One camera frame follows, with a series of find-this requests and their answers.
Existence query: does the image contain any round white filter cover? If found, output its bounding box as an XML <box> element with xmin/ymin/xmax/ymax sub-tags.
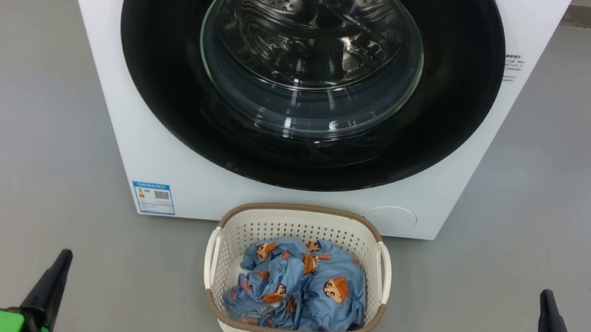
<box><xmin>360</xmin><ymin>202</ymin><xmax>419</xmax><ymax>241</ymax></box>

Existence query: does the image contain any dark washing machine door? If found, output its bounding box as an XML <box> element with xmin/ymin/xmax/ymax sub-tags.
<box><xmin>97</xmin><ymin>0</ymin><xmax>517</xmax><ymax>222</ymax></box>

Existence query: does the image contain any cream perforated laundry basket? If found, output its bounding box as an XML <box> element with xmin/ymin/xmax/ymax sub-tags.
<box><xmin>192</xmin><ymin>188</ymin><xmax>402</xmax><ymax>332</ymax></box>

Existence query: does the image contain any printed text notice sticker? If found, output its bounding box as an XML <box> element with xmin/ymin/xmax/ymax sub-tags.
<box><xmin>500</xmin><ymin>52</ymin><xmax>527</xmax><ymax>86</ymax></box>

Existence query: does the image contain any blue energy label sticker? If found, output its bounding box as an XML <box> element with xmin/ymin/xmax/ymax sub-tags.
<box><xmin>127</xmin><ymin>179</ymin><xmax>180</xmax><ymax>219</ymax></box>

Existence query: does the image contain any white front-load washing machine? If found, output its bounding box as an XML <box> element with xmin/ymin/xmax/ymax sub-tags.
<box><xmin>2</xmin><ymin>0</ymin><xmax>573</xmax><ymax>282</ymax></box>

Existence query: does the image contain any stainless steel washing machine drum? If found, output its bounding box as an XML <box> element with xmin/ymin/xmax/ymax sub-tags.
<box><xmin>190</xmin><ymin>0</ymin><xmax>435</xmax><ymax>150</ymax></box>

